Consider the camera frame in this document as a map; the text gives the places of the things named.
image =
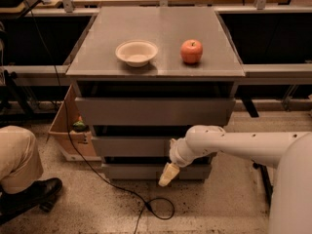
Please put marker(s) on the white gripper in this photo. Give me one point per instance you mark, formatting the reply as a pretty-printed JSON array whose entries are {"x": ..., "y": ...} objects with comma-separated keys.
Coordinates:
[{"x": 176, "y": 154}]

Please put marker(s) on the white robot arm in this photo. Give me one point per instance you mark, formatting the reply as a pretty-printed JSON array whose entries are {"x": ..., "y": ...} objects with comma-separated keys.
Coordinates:
[{"x": 289, "y": 153}]

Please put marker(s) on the grey drawer cabinet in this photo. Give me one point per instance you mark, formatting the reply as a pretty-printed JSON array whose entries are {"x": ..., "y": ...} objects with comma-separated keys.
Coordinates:
[{"x": 157, "y": 88}]

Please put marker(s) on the grey top drawer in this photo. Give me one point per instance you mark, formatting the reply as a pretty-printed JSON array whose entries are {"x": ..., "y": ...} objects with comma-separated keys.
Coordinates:
[{"x": 122, "y": 111}]

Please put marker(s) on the black chair base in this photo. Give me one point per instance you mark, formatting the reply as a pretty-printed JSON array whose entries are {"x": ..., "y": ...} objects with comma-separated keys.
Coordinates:
[{"x": 266, "y": 181}]

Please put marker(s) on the cardboard box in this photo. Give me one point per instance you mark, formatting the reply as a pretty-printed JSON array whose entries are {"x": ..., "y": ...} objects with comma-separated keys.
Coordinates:
[{"x": 74, "y": 146}]

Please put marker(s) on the green toy in box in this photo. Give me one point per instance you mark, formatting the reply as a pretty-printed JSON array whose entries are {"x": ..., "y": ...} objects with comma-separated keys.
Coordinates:
[{"x": 79, "y": 126}]

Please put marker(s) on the red apple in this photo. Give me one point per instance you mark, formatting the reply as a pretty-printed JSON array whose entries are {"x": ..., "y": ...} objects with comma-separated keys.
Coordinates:
[{"x": 191, "y": 51}]

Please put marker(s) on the white paper bowl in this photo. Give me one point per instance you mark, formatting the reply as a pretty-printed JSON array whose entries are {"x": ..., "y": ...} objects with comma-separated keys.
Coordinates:
[{"x": 136, "y": 53}]

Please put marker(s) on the black leather shoe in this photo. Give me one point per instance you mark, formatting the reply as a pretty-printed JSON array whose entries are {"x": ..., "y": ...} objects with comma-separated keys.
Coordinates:
[{"x": 38, "y": 192}]

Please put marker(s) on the beige trouser leg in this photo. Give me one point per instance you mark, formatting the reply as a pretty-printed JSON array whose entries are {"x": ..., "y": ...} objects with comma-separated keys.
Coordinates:
[{"x": 20, "y": 162}]

